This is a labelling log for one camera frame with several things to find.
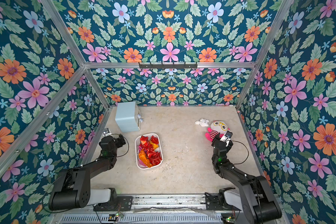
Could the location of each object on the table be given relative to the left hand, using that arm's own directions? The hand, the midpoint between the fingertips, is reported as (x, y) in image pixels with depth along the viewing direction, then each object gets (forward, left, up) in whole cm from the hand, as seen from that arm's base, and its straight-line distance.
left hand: (114, 135), depth 90 cm
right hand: (-8, -70, +4) cm, 71 cm away
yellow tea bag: (-7, -26, -5) cm, 27 cm away
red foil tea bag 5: (-13, -24, -3) cm, 28 cm away
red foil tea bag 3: (-17, -27, -2) cm, 32 cm away
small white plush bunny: (+11, -62, -6) cm, 63 cm away
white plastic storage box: (-3, -14, -5) cm, 15 cm away
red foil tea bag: (-2, -19, -3) cm, 19 cm away
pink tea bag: (-18, -18, -5) cm, 26 cm away
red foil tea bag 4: (-7, -20, -2) cm, 22 cm away
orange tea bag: (-16, -20, -4) cm, 26 cm away
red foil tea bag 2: (-4, -26, -2) cm, 27 cm away
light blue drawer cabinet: (+11, -8, +6) cm, 15 cm away
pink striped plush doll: (+3, -70, -3) cm, 70 cm away
